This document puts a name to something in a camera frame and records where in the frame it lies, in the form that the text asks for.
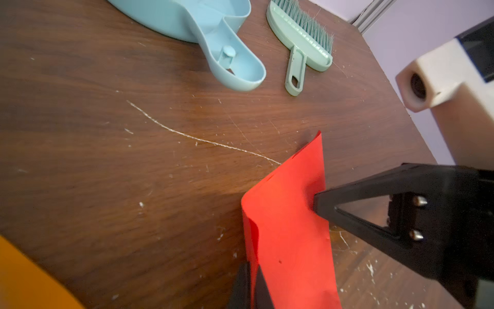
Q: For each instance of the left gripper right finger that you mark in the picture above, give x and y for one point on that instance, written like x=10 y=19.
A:
x=262 y=298

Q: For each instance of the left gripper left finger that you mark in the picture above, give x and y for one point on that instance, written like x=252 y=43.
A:
x=240 y=295

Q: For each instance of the green hand brush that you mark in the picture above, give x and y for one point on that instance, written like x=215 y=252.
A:
x=309 y=43

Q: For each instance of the red square paper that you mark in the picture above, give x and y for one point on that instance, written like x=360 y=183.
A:
x=285 y=237

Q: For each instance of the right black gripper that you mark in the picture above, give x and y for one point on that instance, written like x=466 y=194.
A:
x=436 y=220

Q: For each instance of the orange square paper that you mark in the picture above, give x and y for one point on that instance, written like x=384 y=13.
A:
x=25 y=285

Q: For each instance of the light blue dustpan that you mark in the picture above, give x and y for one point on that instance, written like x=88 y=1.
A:
x=213 y=25

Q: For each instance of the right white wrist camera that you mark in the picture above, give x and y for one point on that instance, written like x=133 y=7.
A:
x=455 y=82

